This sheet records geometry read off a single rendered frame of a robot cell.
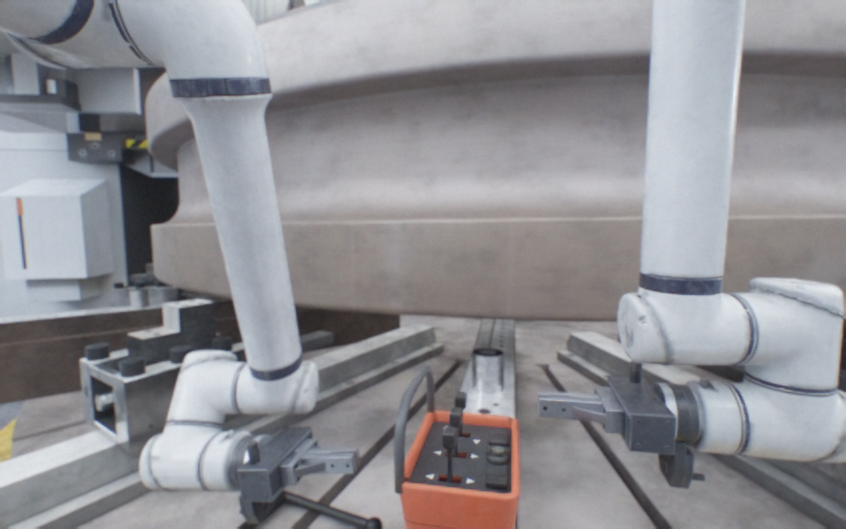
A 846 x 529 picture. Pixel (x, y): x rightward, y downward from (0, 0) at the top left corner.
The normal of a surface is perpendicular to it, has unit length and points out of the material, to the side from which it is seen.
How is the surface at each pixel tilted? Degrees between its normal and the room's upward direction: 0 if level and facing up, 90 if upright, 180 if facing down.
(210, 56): 107
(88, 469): 72
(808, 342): 93
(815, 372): 91
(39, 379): 90
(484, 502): 97
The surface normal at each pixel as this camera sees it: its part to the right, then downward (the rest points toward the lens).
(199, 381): -0.03, -0.47
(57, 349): 0.54, 0.07
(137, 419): 0.82, 0.04
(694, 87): -0.54, 0.12
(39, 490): 0.78, -0.27
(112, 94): 0.14, 0.09
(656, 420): -0.21, 0.09
